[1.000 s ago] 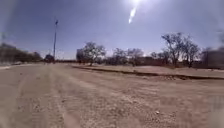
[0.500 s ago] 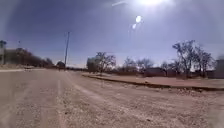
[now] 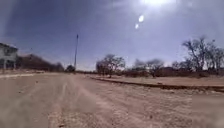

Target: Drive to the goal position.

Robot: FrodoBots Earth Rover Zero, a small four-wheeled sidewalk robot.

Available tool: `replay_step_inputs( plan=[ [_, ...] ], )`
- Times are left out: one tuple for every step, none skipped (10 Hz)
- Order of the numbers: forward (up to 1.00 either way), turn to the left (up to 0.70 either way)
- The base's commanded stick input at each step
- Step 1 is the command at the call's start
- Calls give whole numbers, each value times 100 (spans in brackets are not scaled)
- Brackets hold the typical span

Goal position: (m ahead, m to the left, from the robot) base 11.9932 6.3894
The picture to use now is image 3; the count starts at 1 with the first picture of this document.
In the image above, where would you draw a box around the low dark kerb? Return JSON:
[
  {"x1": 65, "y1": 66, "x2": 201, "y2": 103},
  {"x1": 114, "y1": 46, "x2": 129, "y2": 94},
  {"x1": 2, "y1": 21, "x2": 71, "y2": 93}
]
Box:
[{"x1": 87, "y1": 75, "x2": 224, "y2": 93}]

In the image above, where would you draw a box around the raised bare dirt ground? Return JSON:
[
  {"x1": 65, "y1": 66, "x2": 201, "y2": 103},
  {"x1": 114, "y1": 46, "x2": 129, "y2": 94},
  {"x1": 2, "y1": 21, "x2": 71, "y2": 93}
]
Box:
[{"x1": 99, "y1": 75, "x2": 224, "y2": 88}]

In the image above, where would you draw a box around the large leafy tree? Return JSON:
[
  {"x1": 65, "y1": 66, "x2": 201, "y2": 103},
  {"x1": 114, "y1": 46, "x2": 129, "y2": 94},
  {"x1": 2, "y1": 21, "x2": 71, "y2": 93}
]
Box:
[{"x1": 95, "y1": 54, "x2": 127, "y2": 78}]

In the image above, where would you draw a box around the white building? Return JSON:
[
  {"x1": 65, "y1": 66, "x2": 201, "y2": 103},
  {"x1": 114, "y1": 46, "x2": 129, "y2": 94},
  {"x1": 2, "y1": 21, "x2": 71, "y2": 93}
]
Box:
[{"x1": 0, "y1": 42, "x2": 19, "y2": 70}]

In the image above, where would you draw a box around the bare branching tree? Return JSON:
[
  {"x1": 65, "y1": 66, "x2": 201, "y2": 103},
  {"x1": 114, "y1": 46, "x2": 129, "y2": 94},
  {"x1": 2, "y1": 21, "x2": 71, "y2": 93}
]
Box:
[{"x1": 145, "y1": 58, "x2": 165, "y2": 78}]

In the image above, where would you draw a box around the group of bare trees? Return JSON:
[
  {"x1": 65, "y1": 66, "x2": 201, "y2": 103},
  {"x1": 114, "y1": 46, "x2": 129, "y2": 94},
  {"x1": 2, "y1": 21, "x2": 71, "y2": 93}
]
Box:
[{"x1": 171, "y1": 35, "x2": 224, "y2": 74}]

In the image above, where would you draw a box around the tall thin pole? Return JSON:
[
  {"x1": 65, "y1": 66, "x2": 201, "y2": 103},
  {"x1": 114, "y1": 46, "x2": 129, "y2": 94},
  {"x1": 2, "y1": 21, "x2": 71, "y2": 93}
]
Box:
[{"x1": 73, "y1": 33, "x2": 80, "y2": 72}]

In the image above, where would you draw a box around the small dark tree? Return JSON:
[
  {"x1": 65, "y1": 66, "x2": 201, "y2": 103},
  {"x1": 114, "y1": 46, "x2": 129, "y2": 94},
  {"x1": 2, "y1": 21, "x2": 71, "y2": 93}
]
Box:
[{"x1": 65, "y1": 64, "x2": 76, "y2": 74}]

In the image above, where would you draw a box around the row of dark trees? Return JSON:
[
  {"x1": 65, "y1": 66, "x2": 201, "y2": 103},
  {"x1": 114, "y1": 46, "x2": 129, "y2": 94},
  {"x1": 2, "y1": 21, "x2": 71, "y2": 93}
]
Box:
[{"x1": 15, "y1": 53, "x2": 65, "y2": 73}]

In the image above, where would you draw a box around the brown dirt road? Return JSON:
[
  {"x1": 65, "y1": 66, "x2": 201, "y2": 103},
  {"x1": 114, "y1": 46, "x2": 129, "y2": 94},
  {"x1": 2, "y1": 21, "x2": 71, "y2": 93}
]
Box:
[{"x1": 0, "y1": 72, "x2": 224, "y2": 128}]

